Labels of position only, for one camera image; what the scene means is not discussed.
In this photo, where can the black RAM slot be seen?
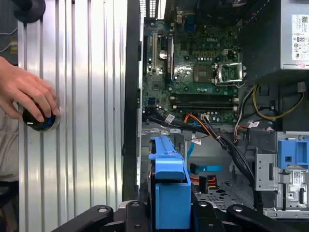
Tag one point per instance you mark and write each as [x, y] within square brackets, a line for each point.
[202, 105]
[202, 97]

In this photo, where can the silver power supply with label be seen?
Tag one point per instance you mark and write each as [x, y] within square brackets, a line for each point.
[287, 36]

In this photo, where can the blue plastic drive carrier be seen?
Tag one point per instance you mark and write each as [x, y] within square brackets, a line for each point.
[288, 149]

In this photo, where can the black open PC case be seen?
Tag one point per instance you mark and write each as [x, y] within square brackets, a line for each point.
[131, 96]

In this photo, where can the metal socket cover frame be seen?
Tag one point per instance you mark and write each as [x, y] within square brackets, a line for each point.
[228, 64]

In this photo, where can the CPU socket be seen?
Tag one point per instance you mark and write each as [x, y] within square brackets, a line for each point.
[203, 73]

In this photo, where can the green Dell motherboard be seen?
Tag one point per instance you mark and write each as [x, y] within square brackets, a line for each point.
[188, 48]

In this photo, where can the person's beige clothed trunk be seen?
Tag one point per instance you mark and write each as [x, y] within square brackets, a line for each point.
[8, 149]

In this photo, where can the tan expansion slot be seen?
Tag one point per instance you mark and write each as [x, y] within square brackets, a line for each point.
[154, 50]

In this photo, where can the round black knob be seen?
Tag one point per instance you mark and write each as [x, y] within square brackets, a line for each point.
[30, 9]

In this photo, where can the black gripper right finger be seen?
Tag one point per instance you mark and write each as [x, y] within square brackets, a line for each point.
[207, 217]

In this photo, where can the grey metal drive cage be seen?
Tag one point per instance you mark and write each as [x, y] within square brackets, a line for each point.
[264, 171]

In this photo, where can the grey metal disk bay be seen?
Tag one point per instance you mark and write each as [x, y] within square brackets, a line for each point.
[166, 132]

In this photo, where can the person's bare hand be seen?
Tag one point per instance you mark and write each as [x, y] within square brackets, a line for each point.
[21, 89]

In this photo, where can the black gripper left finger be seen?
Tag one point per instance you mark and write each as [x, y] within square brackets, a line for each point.
[130, 217]

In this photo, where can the black expansion slot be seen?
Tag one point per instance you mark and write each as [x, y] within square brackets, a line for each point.
[169, 58]

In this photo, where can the hard disk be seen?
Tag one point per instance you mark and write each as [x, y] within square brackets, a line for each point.
[172, 200]

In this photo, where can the silver coin battery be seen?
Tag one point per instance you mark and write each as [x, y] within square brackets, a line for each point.
[163, 54]

